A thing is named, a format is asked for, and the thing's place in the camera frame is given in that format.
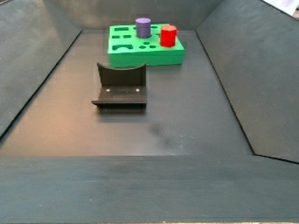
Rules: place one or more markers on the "black curved stand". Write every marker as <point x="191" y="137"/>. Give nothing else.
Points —
<point x="121" y="86"/>

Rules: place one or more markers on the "purple cylinder peg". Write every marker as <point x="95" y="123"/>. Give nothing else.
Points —
<point x="143" y="27"/>

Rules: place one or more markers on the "green shape-sorter board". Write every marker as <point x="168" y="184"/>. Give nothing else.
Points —
<point x="129" y="51"/>

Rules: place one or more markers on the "red hexagonal peg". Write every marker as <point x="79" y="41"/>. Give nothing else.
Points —
<point x="168" y="35"/>

